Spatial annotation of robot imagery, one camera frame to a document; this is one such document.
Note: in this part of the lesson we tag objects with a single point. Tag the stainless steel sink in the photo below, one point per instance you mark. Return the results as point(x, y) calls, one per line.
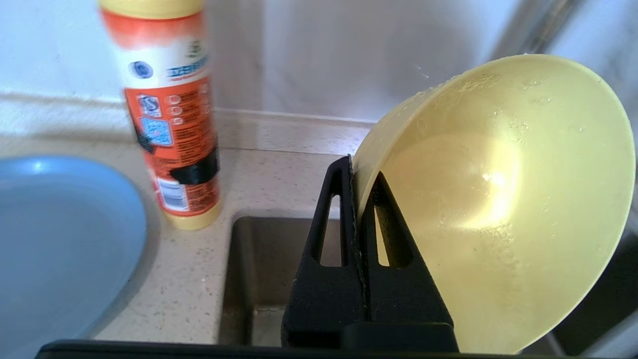
point(259, 279)

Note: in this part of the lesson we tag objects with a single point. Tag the blue-grey plate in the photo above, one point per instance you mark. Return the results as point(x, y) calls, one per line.
point(55, 249)

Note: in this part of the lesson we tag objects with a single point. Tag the pale yellow bowl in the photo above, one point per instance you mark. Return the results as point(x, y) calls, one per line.
point(498, 199)

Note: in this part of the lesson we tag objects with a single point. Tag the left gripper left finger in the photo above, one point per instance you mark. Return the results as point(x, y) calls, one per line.
point(324, 294)

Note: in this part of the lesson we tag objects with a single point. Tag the orange dish soap bottle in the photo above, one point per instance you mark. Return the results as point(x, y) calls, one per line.
point(169, 114)

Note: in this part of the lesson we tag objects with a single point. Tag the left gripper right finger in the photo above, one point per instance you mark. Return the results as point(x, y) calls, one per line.
point(408, 299)

